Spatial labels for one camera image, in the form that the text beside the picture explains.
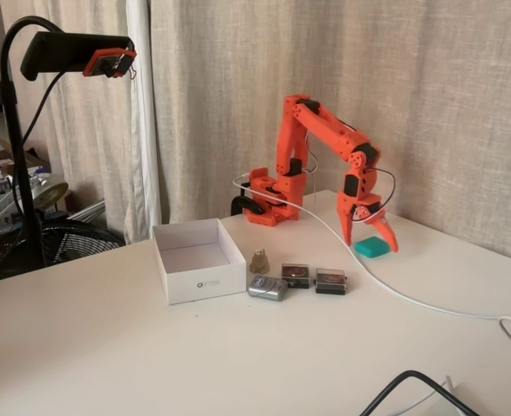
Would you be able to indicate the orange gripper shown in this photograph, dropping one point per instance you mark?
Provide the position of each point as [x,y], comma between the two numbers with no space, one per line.
[354,204]

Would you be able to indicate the green rounded cube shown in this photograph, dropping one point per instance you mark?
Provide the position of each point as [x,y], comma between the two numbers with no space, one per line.
[368,248]

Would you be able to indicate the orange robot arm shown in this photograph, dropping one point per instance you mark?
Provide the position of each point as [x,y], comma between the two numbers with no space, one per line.
[320,123]

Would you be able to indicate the white cardboard box bin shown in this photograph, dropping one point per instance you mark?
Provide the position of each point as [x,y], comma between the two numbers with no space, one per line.
[203,286]

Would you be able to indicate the small black clear-lid case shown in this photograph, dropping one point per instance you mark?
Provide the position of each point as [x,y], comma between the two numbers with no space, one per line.
[295,275]
[331,281]

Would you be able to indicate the small beige bear figurine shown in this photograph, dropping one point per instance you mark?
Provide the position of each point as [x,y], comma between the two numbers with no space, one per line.
[260,260]

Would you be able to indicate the grey metal tin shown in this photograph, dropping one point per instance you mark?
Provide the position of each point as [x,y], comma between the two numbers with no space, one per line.
[266,288]

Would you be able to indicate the black table clamp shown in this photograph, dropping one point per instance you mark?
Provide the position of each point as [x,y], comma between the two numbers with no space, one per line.
[242,201]

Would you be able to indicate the beige linen curtain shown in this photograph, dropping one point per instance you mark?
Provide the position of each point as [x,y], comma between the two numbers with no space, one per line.
[411,86]

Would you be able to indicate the black floor fan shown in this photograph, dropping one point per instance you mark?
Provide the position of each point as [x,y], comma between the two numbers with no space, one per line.
[86,242]

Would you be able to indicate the beige round lamp head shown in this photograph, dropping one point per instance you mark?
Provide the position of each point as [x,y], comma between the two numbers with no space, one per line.
[52,193]

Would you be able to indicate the black gooseneck stand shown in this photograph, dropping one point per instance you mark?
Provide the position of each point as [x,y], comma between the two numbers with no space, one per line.
[15,130]

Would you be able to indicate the orange camera mount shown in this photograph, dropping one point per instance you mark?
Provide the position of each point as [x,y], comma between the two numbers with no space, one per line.
[90,66]

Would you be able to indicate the black camera holder bar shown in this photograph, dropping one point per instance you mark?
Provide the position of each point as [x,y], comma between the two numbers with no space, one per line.
[65,52]

